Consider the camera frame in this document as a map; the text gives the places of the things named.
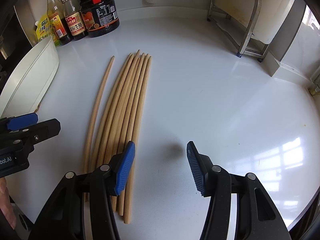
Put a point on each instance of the large dark soy jug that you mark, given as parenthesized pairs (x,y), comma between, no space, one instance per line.
(100,16)

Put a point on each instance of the wooden chopstick four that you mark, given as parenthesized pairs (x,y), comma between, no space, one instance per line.
(115,124)

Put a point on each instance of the wooden chopstick six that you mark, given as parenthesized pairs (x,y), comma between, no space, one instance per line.
(135,104)

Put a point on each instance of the wooden chopstick seven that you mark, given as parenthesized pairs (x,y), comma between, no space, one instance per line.
(136,129)

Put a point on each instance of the metal rack frame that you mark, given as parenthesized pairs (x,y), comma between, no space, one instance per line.
(239,34)

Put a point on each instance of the wooden chopstick two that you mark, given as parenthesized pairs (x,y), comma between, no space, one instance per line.
(110,109)

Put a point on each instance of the white plastic basin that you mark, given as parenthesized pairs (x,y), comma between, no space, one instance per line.
(28,83)

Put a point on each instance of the wooden chopstick three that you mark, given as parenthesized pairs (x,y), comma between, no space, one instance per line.
(117,104)

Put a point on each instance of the person's left hand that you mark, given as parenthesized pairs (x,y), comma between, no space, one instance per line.
(5,205)

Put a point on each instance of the wooden chopstick five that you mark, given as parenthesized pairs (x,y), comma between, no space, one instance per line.
(121,119)

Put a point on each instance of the soy sauce glass bottle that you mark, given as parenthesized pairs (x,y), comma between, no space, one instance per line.
(71,9)

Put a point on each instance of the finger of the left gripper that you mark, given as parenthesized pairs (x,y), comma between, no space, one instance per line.
(22,121)
(40,132)

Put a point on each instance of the yellow-cap vinegar bottle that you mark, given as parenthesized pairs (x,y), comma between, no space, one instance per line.
(57,18)

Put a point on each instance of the yellow seasoning pouch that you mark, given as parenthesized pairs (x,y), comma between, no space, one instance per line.
(44,29)

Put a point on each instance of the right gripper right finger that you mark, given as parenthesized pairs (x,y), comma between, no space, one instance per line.
(257,216)

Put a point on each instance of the separate wooden chopstick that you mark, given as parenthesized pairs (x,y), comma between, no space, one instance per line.
(89,136)

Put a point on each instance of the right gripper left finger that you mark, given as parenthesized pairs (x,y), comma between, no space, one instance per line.
(62,216)

